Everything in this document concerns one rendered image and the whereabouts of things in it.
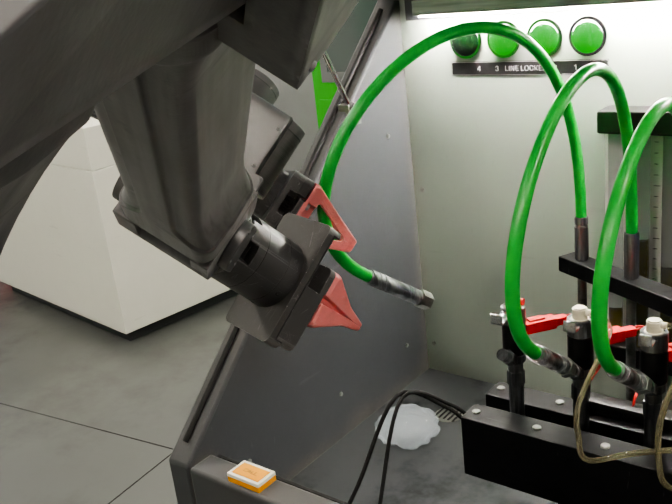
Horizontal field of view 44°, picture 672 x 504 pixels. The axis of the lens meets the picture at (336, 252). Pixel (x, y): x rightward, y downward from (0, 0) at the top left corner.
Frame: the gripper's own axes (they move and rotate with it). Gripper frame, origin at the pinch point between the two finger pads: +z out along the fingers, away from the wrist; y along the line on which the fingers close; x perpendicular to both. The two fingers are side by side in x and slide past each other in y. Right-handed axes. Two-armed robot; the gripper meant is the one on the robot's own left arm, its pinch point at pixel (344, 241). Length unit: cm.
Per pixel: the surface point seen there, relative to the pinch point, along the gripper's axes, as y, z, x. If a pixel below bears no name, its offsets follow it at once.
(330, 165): -1.9, -6.1, -5.9
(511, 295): -16.8, 12.6, -3.8
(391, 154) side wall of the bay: 36.6, 5.6, -16.1
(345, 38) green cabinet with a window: 289, 4, -85
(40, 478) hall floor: 193, -7, 116
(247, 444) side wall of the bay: 18.3, 7.2, 28.7
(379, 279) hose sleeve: 2.3, 6.1, 1.3
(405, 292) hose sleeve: 3.9, 9.9, 1.0
